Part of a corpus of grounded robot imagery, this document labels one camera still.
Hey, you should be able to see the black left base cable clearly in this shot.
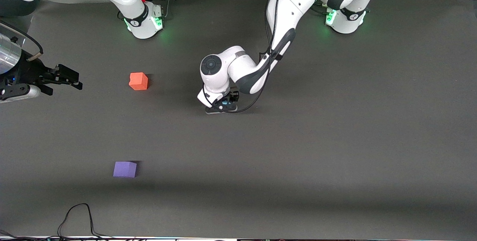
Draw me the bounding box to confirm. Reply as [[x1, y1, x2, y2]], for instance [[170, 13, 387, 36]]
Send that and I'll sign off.
[[312, 3, 336, 15]]

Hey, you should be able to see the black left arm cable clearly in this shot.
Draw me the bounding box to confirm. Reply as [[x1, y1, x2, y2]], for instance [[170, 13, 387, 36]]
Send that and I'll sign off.
[[202, 0, 297, 114]]

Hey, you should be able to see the purple foam block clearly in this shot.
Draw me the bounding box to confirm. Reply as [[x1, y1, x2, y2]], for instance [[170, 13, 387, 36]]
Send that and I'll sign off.
[[113, 161, 138, 178]]

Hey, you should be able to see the thin black loose cable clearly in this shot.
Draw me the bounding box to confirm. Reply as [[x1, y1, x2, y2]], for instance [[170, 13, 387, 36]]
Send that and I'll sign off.
[[0, 203, 123, 241]]

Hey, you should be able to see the orange foam block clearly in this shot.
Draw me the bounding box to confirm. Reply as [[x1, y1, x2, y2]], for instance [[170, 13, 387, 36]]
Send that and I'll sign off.
[[129, 72, 149, 91]]

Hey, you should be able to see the dark grey table mat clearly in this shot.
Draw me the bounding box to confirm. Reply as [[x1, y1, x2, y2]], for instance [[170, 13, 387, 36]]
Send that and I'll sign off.
[[0, 0, 477, 240]]

